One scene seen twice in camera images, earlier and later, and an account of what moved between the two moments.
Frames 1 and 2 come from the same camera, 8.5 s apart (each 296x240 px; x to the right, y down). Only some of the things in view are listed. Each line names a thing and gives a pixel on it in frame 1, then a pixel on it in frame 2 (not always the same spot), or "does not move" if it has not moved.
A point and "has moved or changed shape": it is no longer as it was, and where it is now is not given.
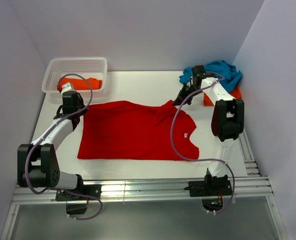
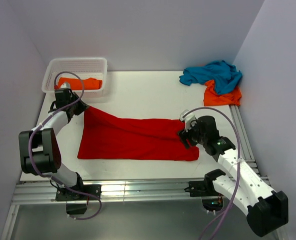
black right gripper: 180,96 -> 183,135
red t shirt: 135,130 has moved or changed shape
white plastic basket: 75,68 does not move
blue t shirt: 232,75 does not move
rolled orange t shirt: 80,84 does not move
